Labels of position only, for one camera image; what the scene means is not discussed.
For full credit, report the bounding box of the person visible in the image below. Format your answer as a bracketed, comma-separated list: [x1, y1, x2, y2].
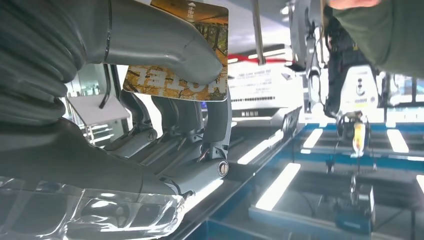
[322, 0, 424, 80]

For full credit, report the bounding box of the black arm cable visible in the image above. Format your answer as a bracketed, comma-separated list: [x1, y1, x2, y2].
[98, 62, 114, 110]

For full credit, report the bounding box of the white printed sign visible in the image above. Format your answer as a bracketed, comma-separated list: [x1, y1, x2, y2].
[227, 61, 305, 119]

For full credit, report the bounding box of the clear plastic wrap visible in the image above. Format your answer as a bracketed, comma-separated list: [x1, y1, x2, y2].
[0, 176, 187, 240]

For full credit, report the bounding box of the chrome stanchion with pole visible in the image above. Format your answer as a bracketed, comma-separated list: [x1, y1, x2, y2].
[251, 0, 267, 66]

